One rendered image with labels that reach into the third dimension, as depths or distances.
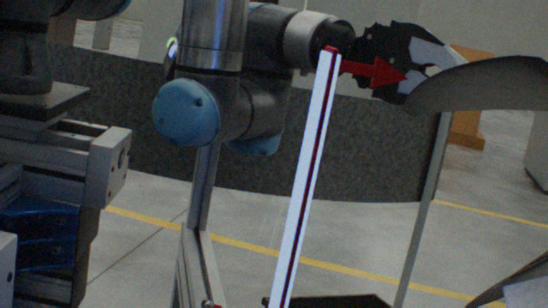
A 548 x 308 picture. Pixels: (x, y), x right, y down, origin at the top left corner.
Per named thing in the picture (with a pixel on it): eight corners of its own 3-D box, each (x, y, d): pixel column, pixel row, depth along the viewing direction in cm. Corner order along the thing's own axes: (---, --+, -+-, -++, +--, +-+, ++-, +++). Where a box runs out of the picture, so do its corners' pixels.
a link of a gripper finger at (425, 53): (506, 63, 71) (434, 46, 77) (485, 52, 66) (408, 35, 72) (498, 91, 71) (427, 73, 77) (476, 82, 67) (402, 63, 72)
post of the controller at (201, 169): (205, 231, 106) (228, 106, 102) (187, 228, 105) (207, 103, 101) (204, 225, 109) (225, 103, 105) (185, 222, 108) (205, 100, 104)
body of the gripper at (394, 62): (443, 44, 78) (361, 26, 85) (406, 27, 71) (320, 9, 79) (425, 107, 79) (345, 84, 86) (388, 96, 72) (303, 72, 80)
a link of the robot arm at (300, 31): (292, 4, 82) (274, 68, 83) (321, 9, 79) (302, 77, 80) (329, 18, 87) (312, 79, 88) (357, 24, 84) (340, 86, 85)
